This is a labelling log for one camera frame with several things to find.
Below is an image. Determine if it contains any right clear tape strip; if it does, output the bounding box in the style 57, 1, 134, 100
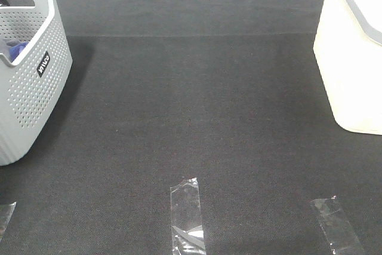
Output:
310, 195, 366, 255

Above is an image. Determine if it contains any cream white laundry basket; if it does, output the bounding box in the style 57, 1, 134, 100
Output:
313, 0, 381, 135

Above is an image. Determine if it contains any black table mat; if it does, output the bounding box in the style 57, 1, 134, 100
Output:
1, 0, 381, 254

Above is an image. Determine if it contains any left clear tape strip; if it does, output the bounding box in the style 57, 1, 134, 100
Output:
0, 202, 17, 241

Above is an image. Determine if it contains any grey perforated laundry basket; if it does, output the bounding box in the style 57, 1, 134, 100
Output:
1, 0, 73, 165

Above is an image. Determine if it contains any grey towel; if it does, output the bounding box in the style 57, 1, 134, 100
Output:
0, 38, 11, 61

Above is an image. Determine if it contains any clear tape strip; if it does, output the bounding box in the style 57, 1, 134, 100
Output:
0, 202, 17, 241
170, 178, 207, 254
310, 195, 366, 255

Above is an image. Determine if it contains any centre clear tape strip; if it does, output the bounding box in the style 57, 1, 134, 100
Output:
170, 178, 207, 254

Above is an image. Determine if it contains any blue towel in basket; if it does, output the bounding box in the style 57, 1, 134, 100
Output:
5, 39, 29, 62

